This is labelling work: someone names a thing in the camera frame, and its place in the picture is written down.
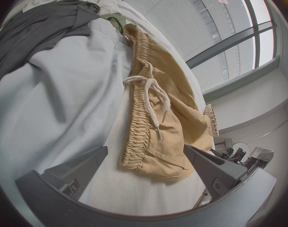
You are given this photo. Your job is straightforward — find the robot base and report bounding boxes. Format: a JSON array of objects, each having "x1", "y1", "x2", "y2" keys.
[{"x1": 214, "y1": 138, "x2": 275, "y2": 172}]

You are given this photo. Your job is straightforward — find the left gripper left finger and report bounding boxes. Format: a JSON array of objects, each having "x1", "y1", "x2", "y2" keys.
[{"x1": 43, "y1": 146, "x2": 108, "y2": 200}]

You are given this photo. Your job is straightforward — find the round woven basket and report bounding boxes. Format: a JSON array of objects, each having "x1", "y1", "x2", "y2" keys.
[{"x1": 203, "y1": 104, "x2": 220, "y2": 138}]

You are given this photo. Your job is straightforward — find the green garment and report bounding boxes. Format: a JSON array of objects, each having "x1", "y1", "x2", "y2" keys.
[{"x1": 56, "y1": 0, "x2": 129, "y2": 36}]

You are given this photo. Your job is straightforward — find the window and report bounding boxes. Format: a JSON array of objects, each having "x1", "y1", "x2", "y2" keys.
[{"x1": 123, "y1": 0, "x2": 284, "y2": 99}]

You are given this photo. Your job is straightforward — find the pale blue garment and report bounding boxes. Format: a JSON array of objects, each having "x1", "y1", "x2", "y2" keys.
[{"x1": 0, "y1": 18, "x2": 135, "y2": 203}]

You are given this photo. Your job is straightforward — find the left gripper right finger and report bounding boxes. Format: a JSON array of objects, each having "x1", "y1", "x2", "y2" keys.
[{"x1": 183, "y1": 144, "x2": 249, "y2": 201}]

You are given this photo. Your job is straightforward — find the yellow drawstring shorts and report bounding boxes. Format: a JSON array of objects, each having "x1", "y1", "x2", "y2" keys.
[{"x1": 119, "y1": 23, "x2": 214, "y2": 182}]

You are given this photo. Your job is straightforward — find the dark grey garment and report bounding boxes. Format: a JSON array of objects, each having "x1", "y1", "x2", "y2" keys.
[{"x1": 0, "y1": 3, "x2": 101, "y2": 85}]

